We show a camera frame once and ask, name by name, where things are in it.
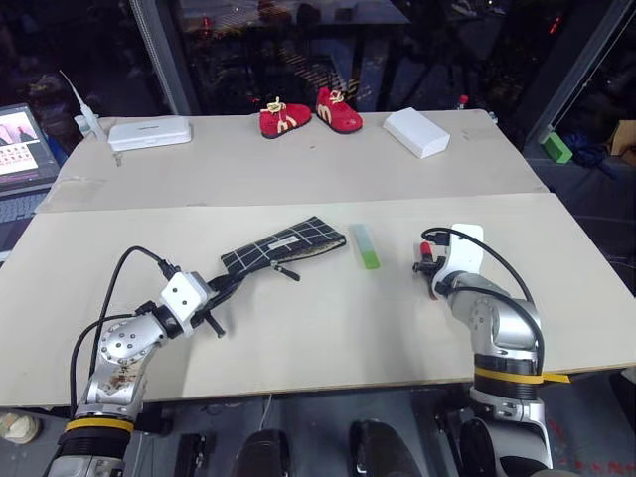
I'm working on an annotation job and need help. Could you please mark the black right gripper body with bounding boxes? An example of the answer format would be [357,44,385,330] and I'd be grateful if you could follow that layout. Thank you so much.
[411,252,448,299]

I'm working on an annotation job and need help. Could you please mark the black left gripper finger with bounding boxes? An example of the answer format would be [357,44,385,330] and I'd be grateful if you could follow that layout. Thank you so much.
[216,270,253,299]
[203,310,228,340]

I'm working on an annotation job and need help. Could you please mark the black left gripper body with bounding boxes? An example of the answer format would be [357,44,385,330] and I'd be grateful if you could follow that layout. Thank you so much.
[190,275,236,329]

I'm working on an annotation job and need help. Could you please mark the red marker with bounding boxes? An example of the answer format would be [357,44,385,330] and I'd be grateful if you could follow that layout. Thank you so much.
[419,240,440,302]

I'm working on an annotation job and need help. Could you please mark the black white grid pouch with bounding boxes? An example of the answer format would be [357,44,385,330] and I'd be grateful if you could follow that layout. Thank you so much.
[220,215,348,283]

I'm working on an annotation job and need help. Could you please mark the green highlighter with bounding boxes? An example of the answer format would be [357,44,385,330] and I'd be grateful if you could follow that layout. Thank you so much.
[348,223,382,271]

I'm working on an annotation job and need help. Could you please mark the white cardboard box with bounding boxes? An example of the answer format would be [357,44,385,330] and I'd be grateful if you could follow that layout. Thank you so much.
[382,106,452,161]

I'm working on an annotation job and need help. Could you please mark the dark rounded shape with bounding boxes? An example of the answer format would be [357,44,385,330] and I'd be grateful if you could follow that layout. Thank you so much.
[232,428,292,477]

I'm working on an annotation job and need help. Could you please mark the green block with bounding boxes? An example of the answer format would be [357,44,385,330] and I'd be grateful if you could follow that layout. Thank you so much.
[538,125,574,165]

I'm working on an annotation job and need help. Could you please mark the red knitted baby shoe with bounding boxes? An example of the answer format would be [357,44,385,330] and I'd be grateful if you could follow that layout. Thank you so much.
[315,86,365,135]
[257,95,314,141]

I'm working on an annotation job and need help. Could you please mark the flat white plastic case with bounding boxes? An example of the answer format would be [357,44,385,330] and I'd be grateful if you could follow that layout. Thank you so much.
[106,114,194,153]

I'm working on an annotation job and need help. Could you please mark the blue cloth bundle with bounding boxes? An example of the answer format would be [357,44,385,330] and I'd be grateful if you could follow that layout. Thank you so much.
[565,130,618,176]

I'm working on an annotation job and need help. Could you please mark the white plastic tool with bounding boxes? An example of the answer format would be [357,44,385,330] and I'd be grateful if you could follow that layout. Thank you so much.
[58,69,108,144]

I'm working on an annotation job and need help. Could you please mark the brown cardboard box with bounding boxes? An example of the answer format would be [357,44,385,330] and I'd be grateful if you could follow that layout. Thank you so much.
[609,118,636,166]

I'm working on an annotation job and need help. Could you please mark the pale round object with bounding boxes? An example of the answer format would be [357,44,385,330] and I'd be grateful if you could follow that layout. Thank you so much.
[0,410,42,444]

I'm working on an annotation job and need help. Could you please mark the open laptop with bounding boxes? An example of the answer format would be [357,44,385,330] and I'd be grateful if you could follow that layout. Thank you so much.
[0,102,64,260]

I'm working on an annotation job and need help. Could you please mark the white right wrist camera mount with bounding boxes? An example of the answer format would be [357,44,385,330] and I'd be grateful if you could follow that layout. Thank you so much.
[429,223,486,301]

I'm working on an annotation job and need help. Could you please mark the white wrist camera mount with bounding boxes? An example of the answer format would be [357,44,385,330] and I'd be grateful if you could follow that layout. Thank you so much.
[159,270,211,340]
[429,223,486,301]

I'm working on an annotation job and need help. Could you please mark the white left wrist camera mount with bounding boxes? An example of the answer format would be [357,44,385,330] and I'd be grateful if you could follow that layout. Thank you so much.
[159,270,211,340]

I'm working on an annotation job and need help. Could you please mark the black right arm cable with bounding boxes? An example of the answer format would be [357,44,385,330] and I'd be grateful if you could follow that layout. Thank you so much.
[420,227,546,380]

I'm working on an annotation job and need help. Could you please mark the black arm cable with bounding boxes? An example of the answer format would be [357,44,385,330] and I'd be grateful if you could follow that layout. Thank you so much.
[420,227,546,380]
[69,244,181,414]

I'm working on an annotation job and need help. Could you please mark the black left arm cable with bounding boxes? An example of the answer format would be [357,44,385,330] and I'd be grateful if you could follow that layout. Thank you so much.
[69,244,181,414]

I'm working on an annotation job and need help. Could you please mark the grey metal frame post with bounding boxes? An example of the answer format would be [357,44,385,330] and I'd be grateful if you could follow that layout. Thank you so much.
[524,0,630,146]
[128,0,194,116]

